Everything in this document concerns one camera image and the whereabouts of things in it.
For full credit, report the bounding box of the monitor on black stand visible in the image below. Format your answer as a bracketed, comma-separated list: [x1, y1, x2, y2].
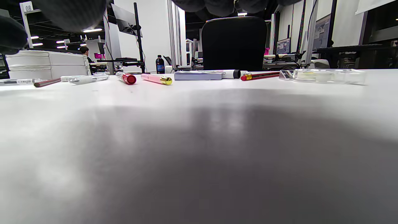
[111, 2, 146, 74]

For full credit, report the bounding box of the white marker black cap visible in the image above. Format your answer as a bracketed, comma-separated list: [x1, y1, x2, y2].
[199, 70, 241, 79]

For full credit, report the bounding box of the light blue eraser block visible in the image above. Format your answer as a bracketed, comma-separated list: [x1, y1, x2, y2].
[174, 71, 226, 81]

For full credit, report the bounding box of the pink pen gold trim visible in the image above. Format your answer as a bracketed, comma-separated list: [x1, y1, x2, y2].
[141, 73, 173, 85]

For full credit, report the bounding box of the dark bottle blue label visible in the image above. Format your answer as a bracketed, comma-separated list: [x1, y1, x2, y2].
[155, 55, 165, 74]

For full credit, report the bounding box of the white marker red cap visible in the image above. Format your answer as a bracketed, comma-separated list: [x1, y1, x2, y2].
[116, 72, 137, 85]

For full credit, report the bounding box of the black office chair solid back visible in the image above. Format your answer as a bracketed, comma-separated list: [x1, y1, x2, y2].
[201, 16, 268, 71]

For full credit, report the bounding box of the clear correction tape dispenser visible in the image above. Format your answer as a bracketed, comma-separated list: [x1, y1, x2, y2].
[293, 69, 366, 85]

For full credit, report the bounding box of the white cartoon-print pencil case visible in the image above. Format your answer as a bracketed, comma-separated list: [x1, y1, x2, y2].
[6, 51, 91, 80]

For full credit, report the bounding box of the clear gel pen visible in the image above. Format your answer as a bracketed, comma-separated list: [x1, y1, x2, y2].
[68, 74, 109, 85]
[0, 78, 41, 86]

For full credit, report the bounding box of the red pencil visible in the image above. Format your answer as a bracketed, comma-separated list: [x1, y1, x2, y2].
[34, 77, 62, 88]
[240, 72, 280, 81]

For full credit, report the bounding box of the person's right hand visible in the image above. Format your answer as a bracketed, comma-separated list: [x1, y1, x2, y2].
[0, 0, 302, 55]

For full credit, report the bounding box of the computer monitor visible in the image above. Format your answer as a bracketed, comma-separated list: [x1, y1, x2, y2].
[312, 14, 333, 52]
[276, 38, 291, 55]

